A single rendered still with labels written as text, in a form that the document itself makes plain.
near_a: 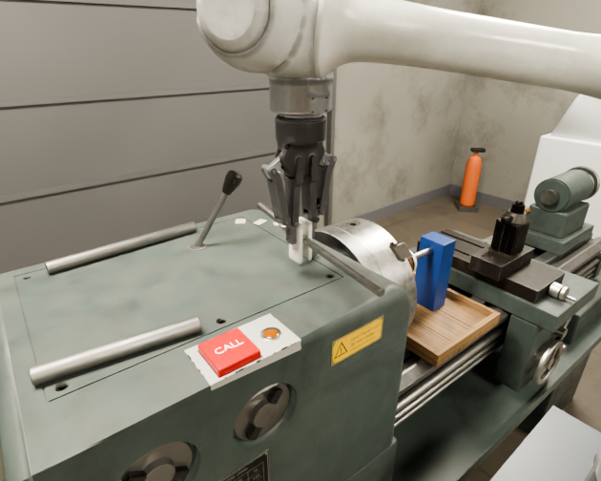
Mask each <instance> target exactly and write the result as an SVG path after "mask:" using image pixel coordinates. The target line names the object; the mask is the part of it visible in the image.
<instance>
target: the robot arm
mask: <svg viewBox="0 0 601 481"><path fill-rule="evenodd" d="M197 25H198V28H199V30H200V33H201V35H202V37H203V39H204V40H205V42H206V44H207V45H208V46H209V48H210V49H211V50H212V51H213V52H214V54H215V55H216V56H218V57H219V58H220V59H221V60H222V61H224V62H225V63H227V64H228V65H230V66H231V67H233V68H235V69H237V70H240V71H243V72H246V73H266V74H267V75H268V79H269V94H270V110H271V111H272V112H273V113H277V114H279V115H277V117H275V128H276V141H277V143H278V149H277V151H276V154H275V159H274V160H273V161H272V162H271V163H270V164H269V165H266V164H263V165H262V166H261V171H262V172H263V174H264V175H265V177H266V179H267V183H268V188H269V193H270V198H271V202H272V207H273V212H274V217H275V221H277V222H279V223H280V224H282V225H284V226H286V241H287V242H288V243H289V258H290V259H291V260H293V261H295V262H296V263H298V264H301V263H302V258H305V259H307V260H308V261H311V260H312V249H311V248H309V247H308V246H306V245H305V244H304V243H302V235H305V236H306V237H307V238H309V239H310V240H312V238H314V236H315V223H318V222H319V221H320V219H319V218H318V216H319V215H321V216H322V215H324V213H325V209H326V203H327V198H328V192H329V187H330V181H331V176H332V171H333V168H334V166H335V164H336V161H337V157H336V156H333V155H329V154H327V153H326V152H325V149H324V146H323V142H324V141H325V139H326V117H325V115H323V114H325V113H328V112H330V111H331V109H332V89H333V79H334V75H333V71H334V70H335V69H336V68H338V67H339V66H341V65H343V64H347V63H354V62H369V63H382V64H392V65H401V66H408V67H417V68H424V69H430V70H437V71H444V72H450V73H461V74H467V75H473V76H480V77H485V78H491V79H498V80H504V81H509V82H516V83H522V84H529V85H534V86H541V87H547V88H553V89H557V90H563V91H568V92H572V93H577V94H583V95H586V96H590V97H594V98H597V99H600V100H601V34H596V33H586V32H579V31H567V30H561V29H556V28H550V27H544V26H539V25H533V24H528V23H523V22H517V21H511V20H506V19H501V18H495V17H489V16H483V15H478V14H473V13H467V12H461V11H456V10H446V9H441V8H436V7H431V6H427V5H422V4H417V3H412V2H407V1H403V0H197ZM280 167H281V169H282V170H283V180H284V182H285V193H284V188H283V183H282V179H281V177H280V176H281V174H282V172H281V170H280ZM300 199H301V209H302V217H300ZM584 481H601V452H597V453H596V454H595V456H594V458H593V467H592V468H591V470H590V472H589V474H588V475H587V477H586V478H585V480H584Z"/></svg>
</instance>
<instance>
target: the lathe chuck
mask: <svg viewBox="0 0 601 481"><path fill-rule="evenodd" d="M349 222H357V223H359V224H360V225H359V226H348V225H346V224H347V223H349ZM324 227H335V228H338V229H341V230H342V231H344V232H346V233H348V234H350V235H351V236H352V237H354V238H355V239H356V240H357V241H359V242H360V243H361V244H362V245H363V247H364V248H365V249H366V250H367V251H368V253H369V254H370V255H371V257H372V258H373V260H374V261H375V263H376V264H377V265H378V267H379V269H380V271H381V273H382V276H384V277H386V278H387V279H389V280H391V281H393V282H395V283H397V284H398V285H400V286H401V287H402V288H404V289H405V291H406V292H407V294H408V296H409V299H410V304H411V310H410V317H409V324H408V326H410V325H411V323H412V321H413V319H414V316H415V313H416V308H417V287H416V282H415V278H414V275H413V271H412V269H411V266H410V264H409V261H408V259H407V258H405V259H403V260H402V261H403V262H402V263H401V262H400V261H398V260H397V259H396V257H395V255H394V254H393V252H392V251H391V249H390V248H389V246H390V243H391V244H392V245H395V244H396V243H397V242H396V241H395V240H394V239H393V238H392V237H391V236H390V235H389V234H388V233H387V232H386V231H385V230H384V229H383V228H382V227H381V226H379V225H378V224H376V223H374V222H372V221H370V220H364V219H348V220H343V221H340V222H337V223H334V224H330V225H327V226H324Z"/></svg>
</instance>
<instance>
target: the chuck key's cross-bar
mask: <svg viewBox="0 0 601 481"><path fill-rule="evenodd" d="M257 207H258V209H260V210H261V211H262V212H263V213H265V214H266V215H267V216H268V217H270V218H271V219H272V220H275V217H274V212H273V211H272V210H271V209H269V208H268V207H267V206H265V205H264V204H263V203H261V202H259V203H258V205H257ZM276 223H278V224H280V223H279V222H277V221H276ZM302 243H304V244H305V245H306V246H308V247H309V248H311V249H312V250H314V251H315V252H316V253H318V254H319V255H321V256H322V257H323V258H325V259H326V260H328V261H329V262H331V263H332V264H334V265H335V266H337V267H338V268H339V269H340V270H341V271H343V272H344V273H345V274H347V275H348V276H350V277H351V278H353V279H354V280H355V281H357V282H359V283H360V284H361V285H363V286H364V287H366V288H367V289H369V290H370V291H371V292H373V293H374V294H376V295H377V296H378V297H381V296H383V295H384V292H385V290H384V288H382V287H381V286H379V285H378V284H376V283H375V282H373V281H371V280H370V279H368V278H367V277H366V276H365V275H363V274H362V273H360V272H359V271H357V270H356V269H354V268H353V267H351V266H350V265H348V264H347V263H345V262H344V261H342V260H340V259H339V258H337V257H336V256H334V255H333V254H331V253H330V252H328V251H327V250H325V249H324V248H322V247H321V246H319V245H318V244H316V243H315V242H313V241H312V240H310V239H309V238H307V237H306V236H305V235H302Z"/></svg>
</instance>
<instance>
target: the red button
mask: <svg viewBox="0 0 601 481"><path fill-rule="evenodd" d="M198 353H199V354H200V355H201V357H202V358H203V359H204V360H205V362H206V363H207V364H208V365H209V367H210V368H211V369H212V370H213V371H214V372H215V373H216V375H217V376H218V378H220V377H222V376H224V375H226V374H229V373H231V372H233V371H235V370H237V369H239V368H241V367H243V366H246V365H248V364H250V363H252V362H254V361H255V360H257V359H259V358H261V355H260V349H259V348H258V347H257V346H256V345H255V344H254V343H253V342H252V341H251V340H250V339H249V338H248V337H247V336H246V335H245V334H244V333H243V332H242V331H241V330H240V329H239V328H235V329H233V330H230V331H228V332H226V333H224V334H221V335H219V336H217V337H215V338H213V339H211V340H208V341H206V342H204V343H201V344H199V345H198Z"/></svg>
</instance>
